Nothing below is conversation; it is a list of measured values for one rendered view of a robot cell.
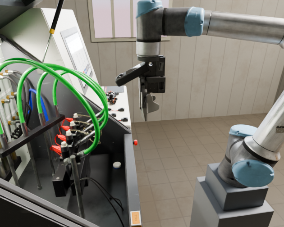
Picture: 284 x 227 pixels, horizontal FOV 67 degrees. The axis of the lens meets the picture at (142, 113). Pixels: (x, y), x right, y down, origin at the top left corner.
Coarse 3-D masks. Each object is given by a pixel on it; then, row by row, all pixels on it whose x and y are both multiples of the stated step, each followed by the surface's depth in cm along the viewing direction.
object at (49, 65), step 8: (48, 64) 72; (56, 64) 73; (24, 72) 73; (72, 72) 74; (24, 80) 75; (104, 104) 81; (104, 120) 84; (24, 128) 81; (88, 136) 86; (80, 144) 86
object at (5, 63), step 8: (0, 64) 60; (8, 64) 59; (32, 64) 56; (40, 64) 56; (48, 72) 56; (64, 80) 56; (72, 88) 56; (80, 96) 56; (88, 104) 57; (88, 112) 57; (96, 120) 58; (0, 128) 72; (96, 128) 58; (0, 136) 73; (96, 136) 60; (96, 144) 61; (88, 152) 63
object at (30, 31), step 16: (32, 16) 90; (48, 16) 95; (64, 16) 124; (0, 32) 91; (16, 32) 92; (32, 32) 93; (48, 32) 93; (80, 32) 158; (32, 48) 95; (48, 48) 96; (64, 48) 107; (64, 64) 100; (96, 80) 172; (96, 96) 155
